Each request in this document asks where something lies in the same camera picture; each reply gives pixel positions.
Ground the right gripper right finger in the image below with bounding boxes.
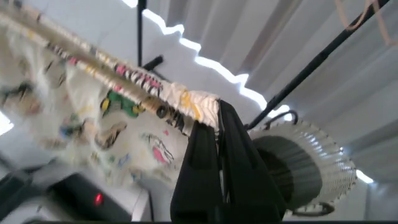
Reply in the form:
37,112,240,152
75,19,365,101
217,99,287,223

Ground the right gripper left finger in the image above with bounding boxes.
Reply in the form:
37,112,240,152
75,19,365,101
170,120,224,223

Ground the cream printed garment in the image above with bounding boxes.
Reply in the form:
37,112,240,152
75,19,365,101
0,0,221,190

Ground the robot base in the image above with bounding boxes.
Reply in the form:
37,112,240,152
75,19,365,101
0,161,153,223

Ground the white laundry basket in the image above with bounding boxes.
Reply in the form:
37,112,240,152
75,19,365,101
248,110,358,217

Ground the black clothes rack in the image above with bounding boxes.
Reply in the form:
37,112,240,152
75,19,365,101
136,0,391,130

